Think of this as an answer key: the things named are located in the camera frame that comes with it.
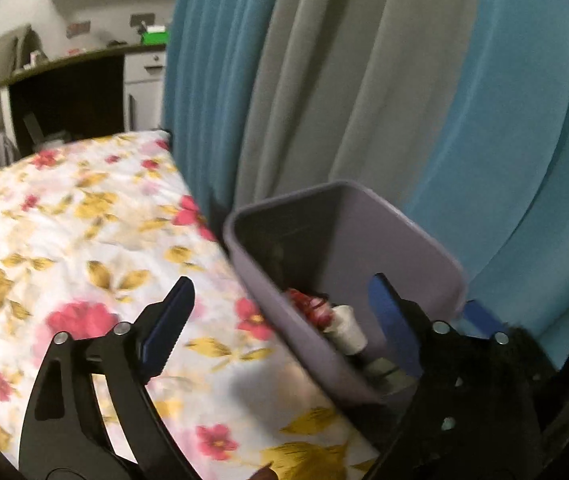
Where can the grid print paper cup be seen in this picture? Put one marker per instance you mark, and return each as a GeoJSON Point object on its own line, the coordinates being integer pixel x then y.
{"type": "Point", "coordinates": [347, 327]}

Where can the dark wooden desk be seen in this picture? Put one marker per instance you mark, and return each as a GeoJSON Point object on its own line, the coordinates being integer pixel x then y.
{"type": "Point", "coordinates": [64, 100]}

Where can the green box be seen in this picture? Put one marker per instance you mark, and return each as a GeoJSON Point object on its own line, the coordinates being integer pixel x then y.
{"type": "Point", "coordinates": [154, 35]}

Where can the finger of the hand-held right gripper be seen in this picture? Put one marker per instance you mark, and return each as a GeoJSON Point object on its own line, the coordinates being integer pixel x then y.
{"type": "Point", "coordinates": [447, 422]}
{"type": "Point", "coordinates": [482, 316]}

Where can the red wrapper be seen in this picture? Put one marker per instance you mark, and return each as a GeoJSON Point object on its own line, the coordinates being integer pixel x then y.
{"type": "Point", "coordinates": [309, 305]}

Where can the white drawer cabinet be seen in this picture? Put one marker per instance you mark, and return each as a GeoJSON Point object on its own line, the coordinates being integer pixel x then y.
{"type": "Point", "coordinates": [144, 90]}

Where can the blue and grey curtain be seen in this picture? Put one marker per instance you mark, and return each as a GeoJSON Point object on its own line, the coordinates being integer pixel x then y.
{"type": "Point", "coordinates": [364, 85]}

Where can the floral tablecloth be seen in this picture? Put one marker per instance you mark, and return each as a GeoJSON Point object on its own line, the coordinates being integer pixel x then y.
{"type": "Point", "coordinates": [129, 240]}

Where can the grey wall socket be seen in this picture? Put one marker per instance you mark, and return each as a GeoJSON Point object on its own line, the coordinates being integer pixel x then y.
{"type": "Point", "coordinates": [142, 18]}

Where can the dark red wall socket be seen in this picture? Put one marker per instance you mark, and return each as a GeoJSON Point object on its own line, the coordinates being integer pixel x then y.
{"type": "Point", "coordinates": [77, 29]}

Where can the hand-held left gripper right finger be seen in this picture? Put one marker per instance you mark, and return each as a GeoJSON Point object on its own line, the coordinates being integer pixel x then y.
{"type": "Point", "coordinates": [394, 330]}

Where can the grey plastic bin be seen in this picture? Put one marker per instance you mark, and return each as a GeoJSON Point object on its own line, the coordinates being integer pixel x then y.
{"type": "Point", "coordinates": [364, 240]}

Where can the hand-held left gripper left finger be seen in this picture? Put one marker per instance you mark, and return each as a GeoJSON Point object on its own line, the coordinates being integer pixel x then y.
{"type": "Point", "coordinates": [167, 330]}

